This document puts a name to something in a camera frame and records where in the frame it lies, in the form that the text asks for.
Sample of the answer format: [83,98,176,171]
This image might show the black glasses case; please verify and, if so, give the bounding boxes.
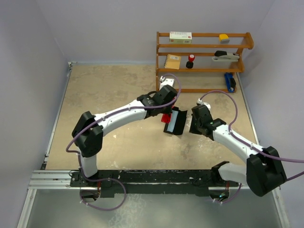
[163,106,188,136]

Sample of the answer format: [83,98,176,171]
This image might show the red sunglasses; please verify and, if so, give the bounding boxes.
[161,114,171,124]

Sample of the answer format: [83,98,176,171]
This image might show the blue cleaning cloth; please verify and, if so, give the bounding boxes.
[167,110,178,133]

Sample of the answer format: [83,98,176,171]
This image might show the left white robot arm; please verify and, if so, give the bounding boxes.
[66,85,180,186]

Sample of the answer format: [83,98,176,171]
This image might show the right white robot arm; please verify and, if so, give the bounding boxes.
[190,104,287,197]

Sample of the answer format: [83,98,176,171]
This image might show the tan spiral notebook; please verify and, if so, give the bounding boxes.
[164,54,181,70]

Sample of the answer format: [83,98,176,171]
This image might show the red black stamp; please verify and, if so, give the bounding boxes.
[186,54,195,69]

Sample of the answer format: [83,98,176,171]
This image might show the wooden shelf rack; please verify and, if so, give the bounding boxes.
[155,32,254,93]

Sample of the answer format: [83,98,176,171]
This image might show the blue black hole punch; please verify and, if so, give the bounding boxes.
[224,72,236,93]

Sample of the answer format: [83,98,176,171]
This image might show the white green box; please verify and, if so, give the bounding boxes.
[169,31,192,44]

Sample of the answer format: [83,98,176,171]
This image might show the grey black stapler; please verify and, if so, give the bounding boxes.
[212,50,240,62]

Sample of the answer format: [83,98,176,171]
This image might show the yellow grey tape measure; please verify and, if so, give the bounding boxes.
[218,34,230,44]

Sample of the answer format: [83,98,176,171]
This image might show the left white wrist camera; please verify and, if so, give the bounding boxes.
[159,76,175,90]

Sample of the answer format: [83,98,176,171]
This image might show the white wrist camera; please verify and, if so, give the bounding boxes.
[159,76,175,90]
[196,99,211,110]

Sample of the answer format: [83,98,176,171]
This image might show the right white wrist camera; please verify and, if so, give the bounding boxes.
[196,99,211,110]

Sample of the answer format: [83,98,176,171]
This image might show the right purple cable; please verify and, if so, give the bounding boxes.
[196,90,304,205]

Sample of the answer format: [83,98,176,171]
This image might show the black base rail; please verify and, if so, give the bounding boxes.
[70,169,238,198]

